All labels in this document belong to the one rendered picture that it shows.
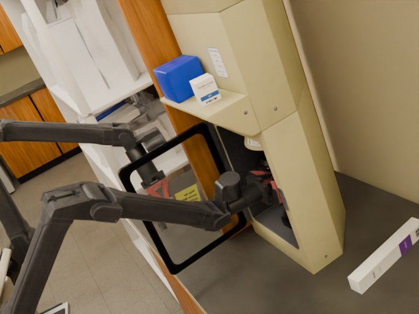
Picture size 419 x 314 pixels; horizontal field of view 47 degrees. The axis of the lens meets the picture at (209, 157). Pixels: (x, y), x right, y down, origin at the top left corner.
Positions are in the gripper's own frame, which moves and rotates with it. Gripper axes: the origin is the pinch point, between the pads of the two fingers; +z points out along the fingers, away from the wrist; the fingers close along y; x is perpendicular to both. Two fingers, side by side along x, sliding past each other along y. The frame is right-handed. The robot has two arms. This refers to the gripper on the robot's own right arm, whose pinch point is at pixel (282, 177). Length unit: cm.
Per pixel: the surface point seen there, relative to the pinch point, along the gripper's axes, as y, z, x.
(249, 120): -15.4, -12.7, -26.5
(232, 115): -15.4, -16.6, -29.5
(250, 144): -2.3, -7.9, -14.9
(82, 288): 206, -67, 120
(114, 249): 230, -34, 117
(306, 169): -15.2, -0.8, -7.2
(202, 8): -9, -13, -54
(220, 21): -15, -13, -50
